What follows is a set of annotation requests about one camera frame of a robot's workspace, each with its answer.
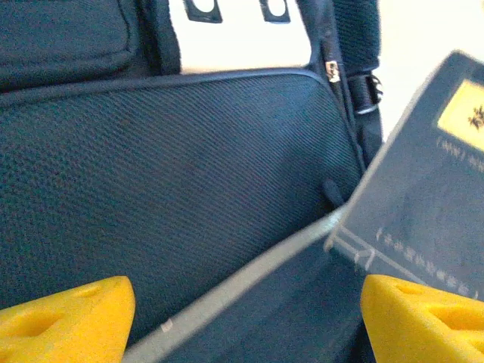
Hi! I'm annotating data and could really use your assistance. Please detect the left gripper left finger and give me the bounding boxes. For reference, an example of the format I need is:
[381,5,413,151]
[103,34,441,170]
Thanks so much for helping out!
[0,275,136,363]

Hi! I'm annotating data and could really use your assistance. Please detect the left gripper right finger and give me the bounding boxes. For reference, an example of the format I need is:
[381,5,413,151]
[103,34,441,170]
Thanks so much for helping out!
[361,274,484,363]

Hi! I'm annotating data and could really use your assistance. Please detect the navy book with yellow label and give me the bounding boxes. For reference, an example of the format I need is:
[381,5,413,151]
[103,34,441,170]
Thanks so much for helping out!
[324,51,484,299]

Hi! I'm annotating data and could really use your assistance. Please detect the navy blue backpack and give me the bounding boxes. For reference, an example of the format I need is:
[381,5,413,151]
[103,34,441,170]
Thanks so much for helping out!
[0,0,386,363]

